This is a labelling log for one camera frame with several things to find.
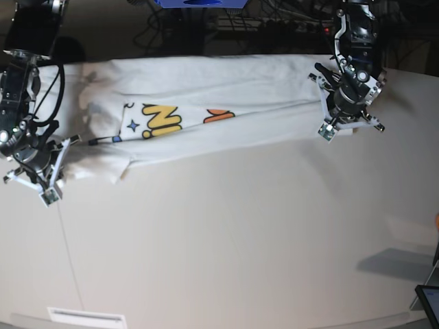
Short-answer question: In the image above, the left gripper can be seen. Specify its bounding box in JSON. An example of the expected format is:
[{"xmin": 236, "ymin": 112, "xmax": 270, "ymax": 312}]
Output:
[{"xmin": 325, "ymin": 88, "xmax": 369, "ymax": 125}]

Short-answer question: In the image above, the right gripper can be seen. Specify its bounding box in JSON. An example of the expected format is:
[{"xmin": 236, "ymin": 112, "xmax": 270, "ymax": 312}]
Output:
[{"xmin": 6, "ymin": 136, "xmax": 62, "ymax": 182}]

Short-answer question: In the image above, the white printed T-shirt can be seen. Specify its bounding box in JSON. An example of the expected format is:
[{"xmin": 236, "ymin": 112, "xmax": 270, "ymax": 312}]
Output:
[{"xmin": 54, "ymin": 55, "xmax": 330, "ymax": 182}]

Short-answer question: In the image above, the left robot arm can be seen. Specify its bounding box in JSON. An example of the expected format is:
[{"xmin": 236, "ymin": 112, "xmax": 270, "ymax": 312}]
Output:
[{"xmin": 327, "ymin": 1, "xmax": 386, "ymax": 132}]

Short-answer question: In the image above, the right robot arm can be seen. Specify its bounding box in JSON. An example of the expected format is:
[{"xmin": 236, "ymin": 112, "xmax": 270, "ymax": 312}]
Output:
[{"xmin": 1, "ymin": 1, "xmax": 68, "ymax": 188}]

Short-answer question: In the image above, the white paper label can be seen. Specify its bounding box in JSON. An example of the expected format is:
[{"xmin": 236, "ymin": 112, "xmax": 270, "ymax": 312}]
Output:
[{"xmin": 47, "ymin": 307, "xmax": 128, "ymax": 328}]

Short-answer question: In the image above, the blue box at top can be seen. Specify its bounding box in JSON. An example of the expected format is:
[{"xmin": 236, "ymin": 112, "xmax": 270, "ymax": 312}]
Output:
[{"xmin": 155, "ymin": 0, "xmax": 248, "ymax": 9}]

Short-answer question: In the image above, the dark tablet screen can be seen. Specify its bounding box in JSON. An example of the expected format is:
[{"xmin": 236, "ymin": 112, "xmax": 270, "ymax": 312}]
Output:
[{"xmin": 415, "ymin": 285, "xmax": 439, "ymax": 329}]

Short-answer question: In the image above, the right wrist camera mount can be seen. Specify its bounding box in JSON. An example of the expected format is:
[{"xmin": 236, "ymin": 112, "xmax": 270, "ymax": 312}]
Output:
[{"xmin": 3, "ymin": 135, "xmax": 81, "ymax": 208}]

